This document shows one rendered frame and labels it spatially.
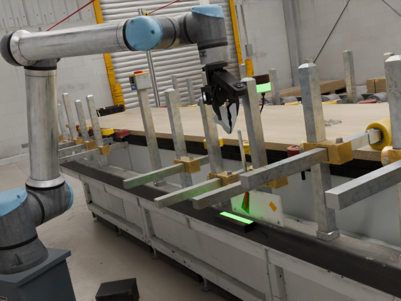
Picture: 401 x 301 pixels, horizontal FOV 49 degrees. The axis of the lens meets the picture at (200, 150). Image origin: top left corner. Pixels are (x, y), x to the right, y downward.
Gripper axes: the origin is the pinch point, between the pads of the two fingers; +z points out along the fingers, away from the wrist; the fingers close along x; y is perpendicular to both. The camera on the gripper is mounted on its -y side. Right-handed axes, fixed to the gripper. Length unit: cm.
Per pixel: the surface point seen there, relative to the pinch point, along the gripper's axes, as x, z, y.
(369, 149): -26.6, 10.7, -27.9
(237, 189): 5.8, 16.1, -7.2
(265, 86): -11.9, -10.8, -4.6
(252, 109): -6.6, -4.9, -3.4
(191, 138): -25, 12, 69
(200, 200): 18.7, 15.2, -7.2
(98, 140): -7, 13, 147
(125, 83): -291, -5, 769
